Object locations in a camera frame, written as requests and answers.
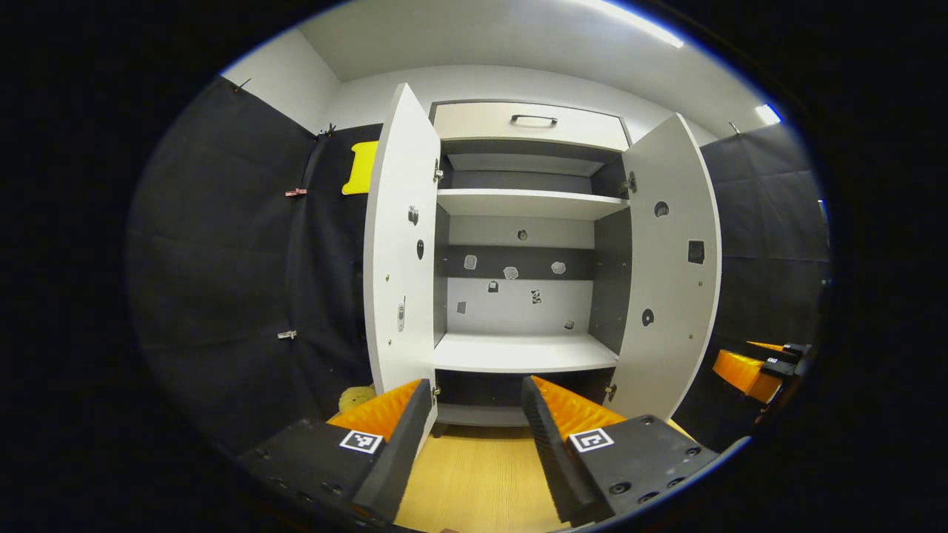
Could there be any grey cabinet shelf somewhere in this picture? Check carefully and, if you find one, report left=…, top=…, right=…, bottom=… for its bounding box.
left=447, top=153, right=604, bottom=177

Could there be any beige cabinet drawer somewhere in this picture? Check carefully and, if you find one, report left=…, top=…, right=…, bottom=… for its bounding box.
left=433, top=101, right=630, bottom=152

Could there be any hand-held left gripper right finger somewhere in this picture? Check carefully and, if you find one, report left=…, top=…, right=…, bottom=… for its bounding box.
left=521, top=374, right=721, bottom=526

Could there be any beige cabinet door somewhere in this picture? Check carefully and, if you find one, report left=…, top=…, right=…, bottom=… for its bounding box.
left=363, top=83, right=443, bottom=454
left=607, top=113, right=723, bottom=421

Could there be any yellow plush toy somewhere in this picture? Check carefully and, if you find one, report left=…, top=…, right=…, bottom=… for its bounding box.
left=338, top=383, right=377, bottom=414

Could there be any long ceiling light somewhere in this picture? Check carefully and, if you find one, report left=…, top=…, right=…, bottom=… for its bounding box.
left=585, top=0, right=686, bottom=49

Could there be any white cabinet shelf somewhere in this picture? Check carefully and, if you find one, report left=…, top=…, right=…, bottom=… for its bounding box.
left=437, top=189, right=630, bottom=221
left=433, top=333, right=619, bottom=375

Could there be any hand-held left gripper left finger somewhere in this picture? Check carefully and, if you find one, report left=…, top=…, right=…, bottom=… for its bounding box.
left=237, top=378, right=435, bottom=525

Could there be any black backdrop cloth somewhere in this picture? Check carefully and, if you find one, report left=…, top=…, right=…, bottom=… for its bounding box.
left=126, top=74, right=830, bottom=454

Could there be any beige double-door shoe cabinet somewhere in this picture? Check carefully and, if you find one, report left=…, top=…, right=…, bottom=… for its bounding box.
left=430, top=98, right=635, bottom=438

